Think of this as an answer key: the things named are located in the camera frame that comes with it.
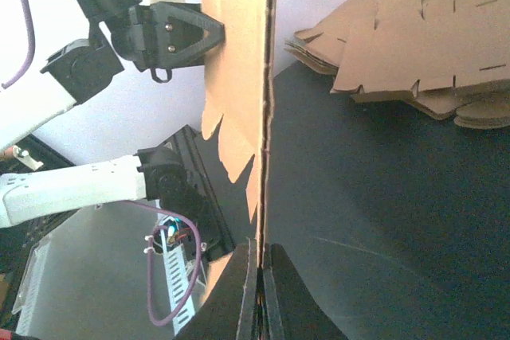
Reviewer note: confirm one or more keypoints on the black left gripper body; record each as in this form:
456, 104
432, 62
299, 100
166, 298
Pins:
134, 40

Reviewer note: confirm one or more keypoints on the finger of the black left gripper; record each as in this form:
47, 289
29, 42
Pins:
183, 34

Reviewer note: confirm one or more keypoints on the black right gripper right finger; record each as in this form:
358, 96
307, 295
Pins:
288, 309

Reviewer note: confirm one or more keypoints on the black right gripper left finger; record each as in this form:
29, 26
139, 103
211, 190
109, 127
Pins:
231, 299

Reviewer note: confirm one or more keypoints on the cardboard box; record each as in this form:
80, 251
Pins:
240, 98

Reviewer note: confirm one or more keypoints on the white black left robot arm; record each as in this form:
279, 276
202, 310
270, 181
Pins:
81, 70

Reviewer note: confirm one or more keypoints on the stack of flat cardboard blanks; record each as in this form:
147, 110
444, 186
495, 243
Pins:
447, 58

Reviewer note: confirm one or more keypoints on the light blue slotted cable duct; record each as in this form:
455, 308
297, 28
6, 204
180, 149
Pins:
176, 243

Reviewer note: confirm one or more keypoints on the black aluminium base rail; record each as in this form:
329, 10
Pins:
185, 189

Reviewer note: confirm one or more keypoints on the metal base plate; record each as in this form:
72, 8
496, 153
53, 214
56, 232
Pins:
88, 279

